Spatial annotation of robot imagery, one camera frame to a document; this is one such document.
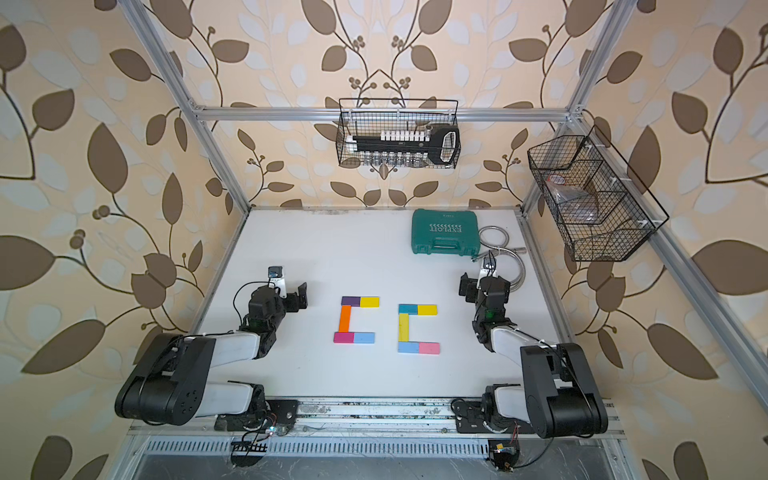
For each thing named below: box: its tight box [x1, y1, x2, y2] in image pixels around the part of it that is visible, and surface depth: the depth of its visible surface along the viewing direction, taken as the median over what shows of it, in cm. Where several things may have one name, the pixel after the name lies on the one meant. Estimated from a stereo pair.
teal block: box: [398, 304, 418, 315], surface depth 95 cm
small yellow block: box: [417, 304, 439, 316], surface depth 96 cm
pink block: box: [419, 342, 441, 355], surface depth 87 cm
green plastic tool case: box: [411, 209, 481, 257], surface depth 110 cm
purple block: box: [341, 296, 361, 311], surface depth 96 cm
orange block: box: [338, 305, 353, 333], surface depth 93 cm
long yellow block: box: [398, 313, 409, 343], surface depth 92 cm
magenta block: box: [333, 332, 355, 343], surface depth 89 cm
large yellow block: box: [360, 297, 381, 308], surface depth 96 cm
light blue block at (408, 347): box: [397, 342, 420, 354], surface depth 88 cm
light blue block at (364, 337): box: [354, 332, 375, 344], surface depth 90 cm
